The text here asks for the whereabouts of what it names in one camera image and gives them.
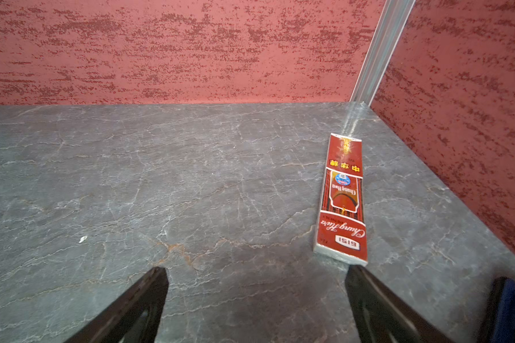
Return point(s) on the red pencil box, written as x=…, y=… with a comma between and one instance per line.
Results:
x=341, y=231

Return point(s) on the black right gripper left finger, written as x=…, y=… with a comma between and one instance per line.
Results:
x=134, y=316

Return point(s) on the blue stapler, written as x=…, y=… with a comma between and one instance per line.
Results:
x=499, y=321

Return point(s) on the aluminium right corner post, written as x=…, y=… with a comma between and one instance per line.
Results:
x=393, y=19

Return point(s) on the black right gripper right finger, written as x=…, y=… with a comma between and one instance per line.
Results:
x=382, y=316

